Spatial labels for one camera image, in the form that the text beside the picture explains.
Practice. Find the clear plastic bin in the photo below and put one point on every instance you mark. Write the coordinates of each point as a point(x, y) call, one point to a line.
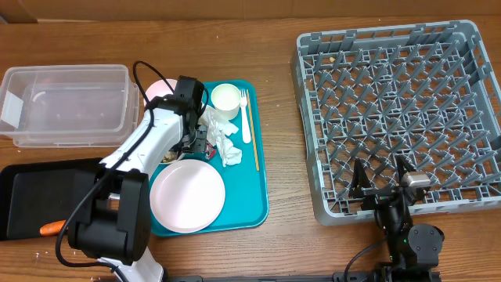
point(93, 105)

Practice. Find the grey dishwasher rack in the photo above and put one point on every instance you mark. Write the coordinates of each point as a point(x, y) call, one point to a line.
point(426, 92)

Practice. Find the black plastic tray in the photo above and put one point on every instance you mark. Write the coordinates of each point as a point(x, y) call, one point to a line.
point(34, 195)

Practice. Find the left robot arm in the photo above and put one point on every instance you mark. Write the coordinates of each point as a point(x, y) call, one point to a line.
point(111, 221)

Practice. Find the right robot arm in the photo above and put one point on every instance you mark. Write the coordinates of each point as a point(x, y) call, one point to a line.
point(413, 249)

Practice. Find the white bowl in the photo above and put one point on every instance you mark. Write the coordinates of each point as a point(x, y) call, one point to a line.
point(172, 157)

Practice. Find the wooden chopstick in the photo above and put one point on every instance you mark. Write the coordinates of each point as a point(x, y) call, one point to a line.
point(252, 134)

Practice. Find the white napkin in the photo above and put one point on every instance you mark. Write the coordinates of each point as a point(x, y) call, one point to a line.
point(219, 129)

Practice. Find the teal plastic tray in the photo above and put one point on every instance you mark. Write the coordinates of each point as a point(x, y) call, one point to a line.
point(246, 193)

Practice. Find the white plastic fork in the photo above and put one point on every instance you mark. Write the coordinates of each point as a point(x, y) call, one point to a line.
point(246, 133)

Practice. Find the red snack wrapper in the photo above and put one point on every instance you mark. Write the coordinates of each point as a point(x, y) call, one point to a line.
point(210, 151)

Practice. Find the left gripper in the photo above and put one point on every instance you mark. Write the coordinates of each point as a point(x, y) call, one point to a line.
point(200, 146)

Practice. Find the pink bowl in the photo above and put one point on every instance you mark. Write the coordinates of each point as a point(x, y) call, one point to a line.
point(159, 88)

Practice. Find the white paper cup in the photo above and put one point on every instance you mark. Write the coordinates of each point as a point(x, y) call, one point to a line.
point(226, 100)

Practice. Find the orange carrot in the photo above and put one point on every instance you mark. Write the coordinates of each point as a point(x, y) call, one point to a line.
point(52, 229)

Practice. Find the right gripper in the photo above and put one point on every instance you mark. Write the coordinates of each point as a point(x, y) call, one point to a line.
point(362, 188)

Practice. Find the large pink plate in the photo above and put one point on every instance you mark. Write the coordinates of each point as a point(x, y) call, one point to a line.
point(187, 196)

